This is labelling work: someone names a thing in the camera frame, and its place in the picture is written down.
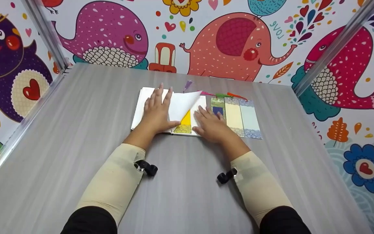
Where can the light blue bookmark, orange tassel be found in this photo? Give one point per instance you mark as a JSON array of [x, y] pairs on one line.
[[249, 118]]

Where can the person's right fingers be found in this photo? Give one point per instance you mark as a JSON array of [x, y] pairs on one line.
[[213, 114]]

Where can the person's left fingers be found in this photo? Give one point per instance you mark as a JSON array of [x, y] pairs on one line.
[[149, 103]]

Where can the black wrist band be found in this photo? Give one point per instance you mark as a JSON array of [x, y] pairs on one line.
[[226, 175], [148, 168]]

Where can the person's left forearm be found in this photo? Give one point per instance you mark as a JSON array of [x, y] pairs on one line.
[[115, 182]]

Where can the yellow bookmark with purple tassel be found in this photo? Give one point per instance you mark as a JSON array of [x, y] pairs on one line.
[[185, 123]]

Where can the person's right forearm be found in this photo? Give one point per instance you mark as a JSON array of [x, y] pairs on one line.
[[258, 188]]

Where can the white book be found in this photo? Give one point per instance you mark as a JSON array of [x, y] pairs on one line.
[[182, 102]]

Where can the person's right thumb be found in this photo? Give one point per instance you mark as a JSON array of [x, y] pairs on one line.
[[198, 130]]

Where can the person's left thumb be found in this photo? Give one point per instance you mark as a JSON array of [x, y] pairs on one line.
[[173, 124]]

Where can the person's right index finger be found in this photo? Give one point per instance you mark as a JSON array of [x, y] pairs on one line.
[[199, 114]]

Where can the person's left index finger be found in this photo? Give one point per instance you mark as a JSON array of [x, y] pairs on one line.
[[169, 97]]

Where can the person's right hand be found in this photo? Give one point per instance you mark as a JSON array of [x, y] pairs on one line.
[[214, 128]]

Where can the person's left middle finger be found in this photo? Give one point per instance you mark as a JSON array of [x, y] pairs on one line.
[[160, 94]]

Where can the green bookmark with pink tassel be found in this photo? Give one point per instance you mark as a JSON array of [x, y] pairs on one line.
[[218, 103]]

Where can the person's left hand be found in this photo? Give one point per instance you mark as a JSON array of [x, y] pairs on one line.
[[156, 113]]

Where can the cream bookmark with green tassel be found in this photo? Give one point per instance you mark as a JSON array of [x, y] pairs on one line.
[[234, 115]]

